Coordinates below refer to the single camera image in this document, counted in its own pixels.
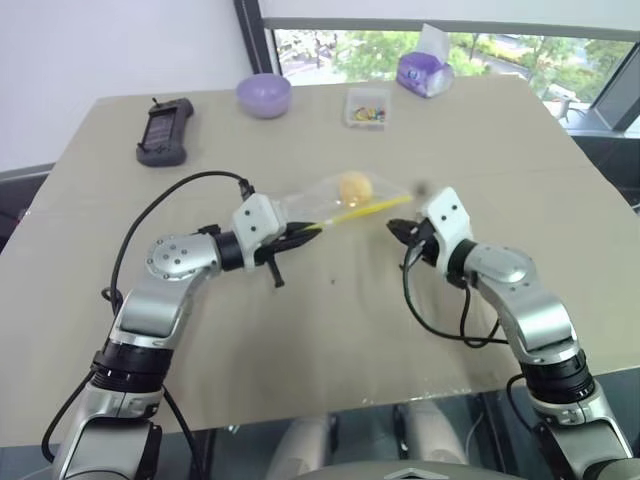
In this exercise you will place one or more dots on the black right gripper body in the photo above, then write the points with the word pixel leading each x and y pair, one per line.
pixel 424 240

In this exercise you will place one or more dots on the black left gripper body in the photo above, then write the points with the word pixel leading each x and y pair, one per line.
pixel 272 250

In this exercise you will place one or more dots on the clear bag with yellow zip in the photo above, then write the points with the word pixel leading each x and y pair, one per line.
pixel 310 200

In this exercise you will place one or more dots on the orange snack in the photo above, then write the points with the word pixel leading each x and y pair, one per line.
pixel 356 187

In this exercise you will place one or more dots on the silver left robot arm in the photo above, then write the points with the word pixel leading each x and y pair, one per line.
pixel 165 260

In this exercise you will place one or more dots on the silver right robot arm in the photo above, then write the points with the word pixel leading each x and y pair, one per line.
pixel 525 300

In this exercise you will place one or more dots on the clear box of coloured bits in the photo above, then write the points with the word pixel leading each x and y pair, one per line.
pixel 366 110

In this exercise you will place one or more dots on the purple bowl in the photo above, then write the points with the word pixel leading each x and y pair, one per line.
pixel 263 95

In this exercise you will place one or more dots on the purple tissue pack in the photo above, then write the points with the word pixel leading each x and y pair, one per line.
pixel 422 75

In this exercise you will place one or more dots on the black handheld controller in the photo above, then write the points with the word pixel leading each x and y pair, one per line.
pixel 162 132

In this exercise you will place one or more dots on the small white figure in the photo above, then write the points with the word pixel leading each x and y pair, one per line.
pixel 565 106

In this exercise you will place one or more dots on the grey rounded robot leg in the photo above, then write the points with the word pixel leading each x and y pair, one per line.
pixel 305 445
pixel 432 435

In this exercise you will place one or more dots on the grey robot torso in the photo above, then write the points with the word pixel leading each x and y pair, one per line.
pixel 410 470

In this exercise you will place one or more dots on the dark panel by window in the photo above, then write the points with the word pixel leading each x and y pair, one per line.
pixel 620 107

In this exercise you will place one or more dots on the dark grey chair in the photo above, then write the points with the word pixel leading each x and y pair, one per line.
pixel 20 200

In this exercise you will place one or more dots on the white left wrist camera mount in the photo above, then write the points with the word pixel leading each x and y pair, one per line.
pixel 257 217

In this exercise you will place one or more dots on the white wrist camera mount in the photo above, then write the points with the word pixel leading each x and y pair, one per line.
pixel 257 217
pixel 450 215

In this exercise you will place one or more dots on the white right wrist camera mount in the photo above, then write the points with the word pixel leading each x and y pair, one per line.
pixel 450 215

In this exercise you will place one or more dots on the dark grey window frame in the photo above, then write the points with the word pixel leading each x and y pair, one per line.
pixel 450 27

